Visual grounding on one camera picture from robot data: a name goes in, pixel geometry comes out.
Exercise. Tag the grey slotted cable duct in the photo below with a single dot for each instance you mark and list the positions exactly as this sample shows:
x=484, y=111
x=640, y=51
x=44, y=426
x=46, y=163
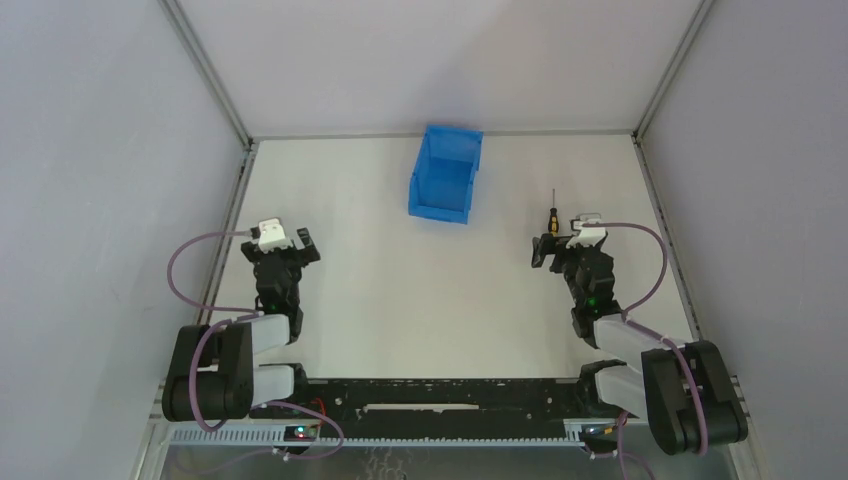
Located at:
x=294, y=435

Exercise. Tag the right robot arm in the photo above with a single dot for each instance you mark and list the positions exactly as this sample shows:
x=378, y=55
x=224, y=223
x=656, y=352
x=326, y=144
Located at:
x=682, y=389

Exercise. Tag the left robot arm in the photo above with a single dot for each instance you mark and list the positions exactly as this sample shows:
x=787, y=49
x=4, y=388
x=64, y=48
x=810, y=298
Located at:
x=213, y=374

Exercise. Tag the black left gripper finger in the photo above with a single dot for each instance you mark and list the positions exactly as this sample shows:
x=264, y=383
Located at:
x=308, y=252
x=250, y=250

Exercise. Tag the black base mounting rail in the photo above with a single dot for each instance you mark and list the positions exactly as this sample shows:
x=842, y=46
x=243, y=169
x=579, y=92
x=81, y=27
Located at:
x=459, y=405

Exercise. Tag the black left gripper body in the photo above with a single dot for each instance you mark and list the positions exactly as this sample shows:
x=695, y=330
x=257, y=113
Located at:
x=284, y=255

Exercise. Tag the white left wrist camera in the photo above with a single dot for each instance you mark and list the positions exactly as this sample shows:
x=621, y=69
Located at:
x=269, y=234

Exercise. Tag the black yellow screwdriver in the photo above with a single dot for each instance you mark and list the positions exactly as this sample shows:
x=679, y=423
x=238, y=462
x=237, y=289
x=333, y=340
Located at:
x=553, y=222

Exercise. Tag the left aluminium frame rail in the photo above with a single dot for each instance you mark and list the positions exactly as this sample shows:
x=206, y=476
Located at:
x=184, y=28

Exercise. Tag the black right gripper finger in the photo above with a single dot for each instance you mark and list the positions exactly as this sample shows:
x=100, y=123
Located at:
x=600, y=242
x=546, y=244

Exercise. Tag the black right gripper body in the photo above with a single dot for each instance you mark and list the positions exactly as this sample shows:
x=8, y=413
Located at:
x=569, y=250

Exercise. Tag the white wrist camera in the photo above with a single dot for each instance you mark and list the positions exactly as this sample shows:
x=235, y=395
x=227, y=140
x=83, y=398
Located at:
x=587, y=227
x=269, y=234

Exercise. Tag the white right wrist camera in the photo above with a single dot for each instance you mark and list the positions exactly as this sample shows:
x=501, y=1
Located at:
x=587, y=227

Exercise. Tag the blue plastic storage bin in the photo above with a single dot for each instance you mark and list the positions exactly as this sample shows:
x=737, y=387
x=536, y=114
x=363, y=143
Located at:
x=442, y=181

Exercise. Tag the right aluminium frame rail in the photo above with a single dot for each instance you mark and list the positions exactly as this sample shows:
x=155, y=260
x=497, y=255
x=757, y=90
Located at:
x=639, y=135

